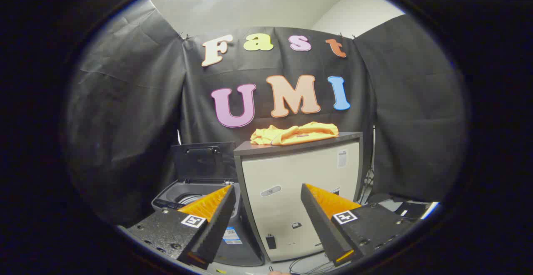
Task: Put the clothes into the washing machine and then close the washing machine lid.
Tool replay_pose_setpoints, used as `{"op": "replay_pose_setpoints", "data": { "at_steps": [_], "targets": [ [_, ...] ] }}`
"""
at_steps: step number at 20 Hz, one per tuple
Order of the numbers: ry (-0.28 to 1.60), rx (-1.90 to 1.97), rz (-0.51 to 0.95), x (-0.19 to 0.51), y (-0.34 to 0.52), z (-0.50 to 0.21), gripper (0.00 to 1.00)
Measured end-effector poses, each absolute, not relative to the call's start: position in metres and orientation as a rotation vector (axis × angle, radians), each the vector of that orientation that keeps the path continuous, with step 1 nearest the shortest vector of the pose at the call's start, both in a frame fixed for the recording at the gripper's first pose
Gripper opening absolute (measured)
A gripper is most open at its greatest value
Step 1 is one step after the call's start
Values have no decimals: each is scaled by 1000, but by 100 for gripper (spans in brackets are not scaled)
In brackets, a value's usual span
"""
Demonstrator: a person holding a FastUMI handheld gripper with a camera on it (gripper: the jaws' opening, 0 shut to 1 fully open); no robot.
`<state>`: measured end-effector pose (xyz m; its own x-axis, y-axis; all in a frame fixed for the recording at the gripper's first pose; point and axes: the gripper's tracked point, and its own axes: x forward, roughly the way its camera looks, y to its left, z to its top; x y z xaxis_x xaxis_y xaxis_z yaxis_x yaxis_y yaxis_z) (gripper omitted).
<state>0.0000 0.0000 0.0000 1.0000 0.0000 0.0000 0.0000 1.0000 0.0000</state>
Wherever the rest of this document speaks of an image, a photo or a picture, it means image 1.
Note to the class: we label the small black box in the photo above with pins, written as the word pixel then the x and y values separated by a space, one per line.
pixel 271 241

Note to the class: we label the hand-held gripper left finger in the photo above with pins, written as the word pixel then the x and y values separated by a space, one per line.
pixel 216 225

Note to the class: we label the grey washing machine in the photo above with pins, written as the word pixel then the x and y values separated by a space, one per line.
pixel 245 246

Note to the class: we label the flat black box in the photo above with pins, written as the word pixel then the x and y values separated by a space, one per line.
pixel 410 210

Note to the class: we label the black backdrop cloth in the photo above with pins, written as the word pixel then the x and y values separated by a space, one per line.
pixel 125 121

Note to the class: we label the yellow orange shirt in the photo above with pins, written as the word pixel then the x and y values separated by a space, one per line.
pixel 300 133

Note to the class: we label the white cabinet with grey top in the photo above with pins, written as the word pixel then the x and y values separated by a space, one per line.
pixel 291 171

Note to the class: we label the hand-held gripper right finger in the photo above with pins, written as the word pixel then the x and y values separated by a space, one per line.
pixel 320 221

